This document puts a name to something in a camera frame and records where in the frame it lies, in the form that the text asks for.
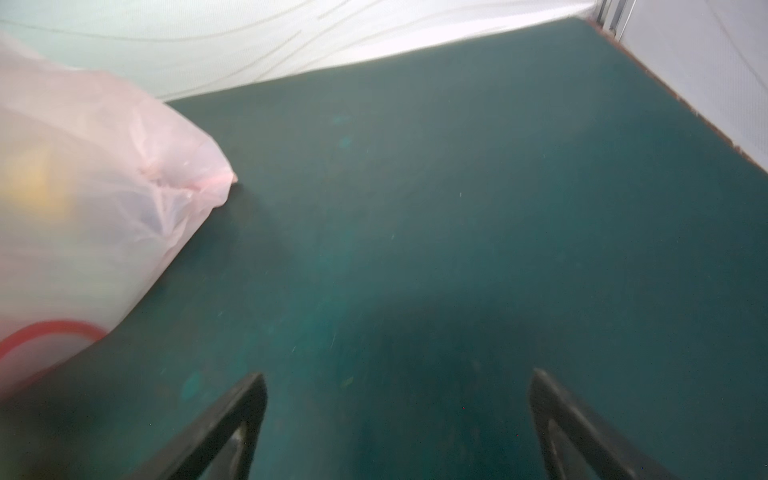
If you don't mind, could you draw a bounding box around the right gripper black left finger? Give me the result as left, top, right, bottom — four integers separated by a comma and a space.
127, 373, 267, 479

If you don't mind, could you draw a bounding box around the pink plastic bag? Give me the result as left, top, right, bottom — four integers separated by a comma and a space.
1, 36, 237, 394

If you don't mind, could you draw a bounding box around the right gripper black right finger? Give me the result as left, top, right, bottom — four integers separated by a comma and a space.
529, 368, 676, 480

